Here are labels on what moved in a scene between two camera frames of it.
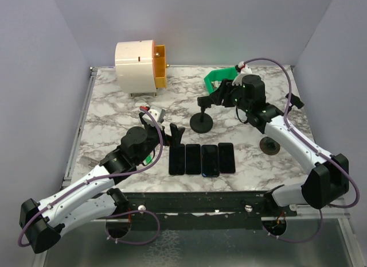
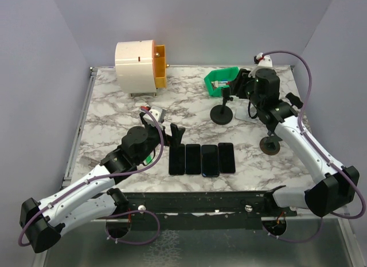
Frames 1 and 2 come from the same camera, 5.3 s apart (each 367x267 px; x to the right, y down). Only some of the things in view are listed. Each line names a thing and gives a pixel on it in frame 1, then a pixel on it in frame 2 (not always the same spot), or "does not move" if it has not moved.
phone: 193,159 does not move
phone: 227,161 does not move
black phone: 176,159 does not move
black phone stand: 202,122 to 222,114
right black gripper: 223,93 to 237,85
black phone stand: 269,146 does not move
